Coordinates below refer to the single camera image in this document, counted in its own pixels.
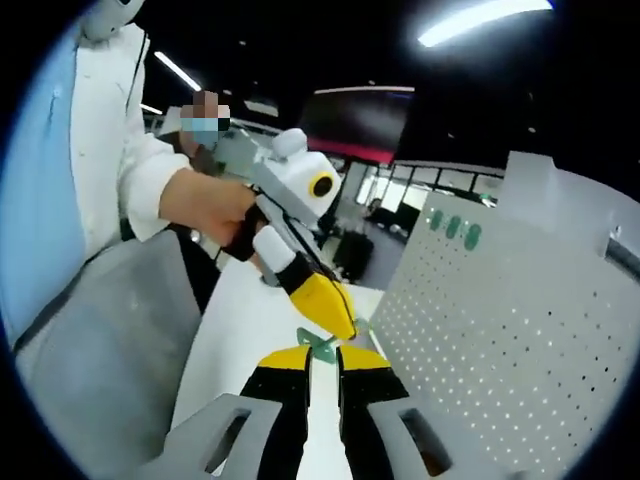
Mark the black cabinet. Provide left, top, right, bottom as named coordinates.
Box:
left=332, top=232, right=374, bottom=281

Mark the black hanging screen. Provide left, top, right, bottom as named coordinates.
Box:
left=298, top=87, right=416, bottom=164

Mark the person's left hand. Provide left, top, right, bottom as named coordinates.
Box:
left=159, top=167, right=264, bottom=264

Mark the white perforated mounting plate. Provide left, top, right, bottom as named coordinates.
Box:
left=369, top=189, right=640, bottom=480

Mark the grey mesh office chair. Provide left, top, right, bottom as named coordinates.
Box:
left=14, top=232, right=204, bottom=480

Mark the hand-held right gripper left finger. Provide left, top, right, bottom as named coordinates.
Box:
left=132, top=345, right=314, bottom=480

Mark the white chest-worn device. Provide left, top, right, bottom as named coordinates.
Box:
left=79, top=0, right=147, bottom=45

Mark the long ceiling light strip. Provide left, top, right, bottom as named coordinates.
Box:
left=153, top=49, right=202, bottom=92
left=417, top=0, right=554, bottom=49

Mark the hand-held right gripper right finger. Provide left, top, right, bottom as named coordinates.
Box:
left=335, top=345, right=536, bottom=480

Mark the person's white-shirted torso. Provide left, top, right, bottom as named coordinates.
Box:
left=0, top=22, right=151, bottom=351

